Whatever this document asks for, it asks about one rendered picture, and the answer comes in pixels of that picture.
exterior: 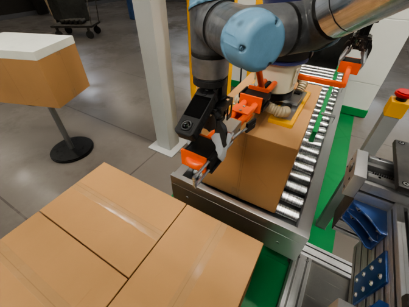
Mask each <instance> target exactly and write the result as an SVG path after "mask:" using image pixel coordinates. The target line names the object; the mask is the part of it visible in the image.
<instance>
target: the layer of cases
mask: <svg viewBox="0 0 409 307"><path fill-rule="evenodd" d="M40 212H41V213H40ZM40 212H39V211H38V212H37V213H35V214H34V215H33V216H31V217H30V218H28V219H27V220H26V221H24V222H23V223H22V224H21V225H19V226H18V227H16V228H15V229H14V230H12V231H11V232H10V233H8V234H7V235H5V236H4V237H3V238H2V239H0V307H240V305H241V303H242V300H243V298H244V295H245V293H246V290H247V288H248V285H249V283H250V280H251V277H252V275H253V272H254V269H255V267H256V264H257V261H258V259H259V255H260V253H261V250H262V248H263V245H264V243H262V242H260V241H258V240H257V239H254V238H252V237H251V236H248V235H246V234H245V233H242V232H241V231H238V230H236V229H235V228H232V227H230V226H229V225H226V224H224V223H223V222H221V221H219V220H217V219H215V218H213V217H211V216H209V215H207V214H205V213H203V212H201V211H199V210H197V209H195V208H193V207H191V206H189V205H187V206H186V203H184V202H182V201H180V200H178V199H176V198H174V197H172V196H170V195H168V194H166V193H164V192H162V191H160V190H158V189H156V188H154V187H152V186H150V185H148V184H146V183H144V182H142V181H140V180H138V179H136V178H134V177H132V176H130V175H128V174H126V173H124V172H122V171H120V170H118V169H117V168H115V167H113V166H111V165H109V164H107V163H105V162H104V163H102V164H101V165H100V166H99V167H97V168H95V170H93V171H92V172H90V173H89V174H88V175H86V176H85V177H83V178H82V179H81V180H80V181H78V182H77V183H76V184H74V185H73V186H71V187H70V188H69V189H67V190H66V191H65V192H64V193H62V194H61V195H59V196H58V197H57V198H56V199H54V200H53V201H51V202H50V203H48V204H47V205H46V206H45V207H43V208H42V209H40Z"/></svg>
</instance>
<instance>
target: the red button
mask: <svg viewBox="0 0 409 307"><path fill-rule="evenodd" d="M394 93H395V95H396V96H397V97H396V100H397V101H399V102H406V101H407V99H409V90H408V89H405V88H399V89H397V90H396V91H395V92H394Z"/></svg>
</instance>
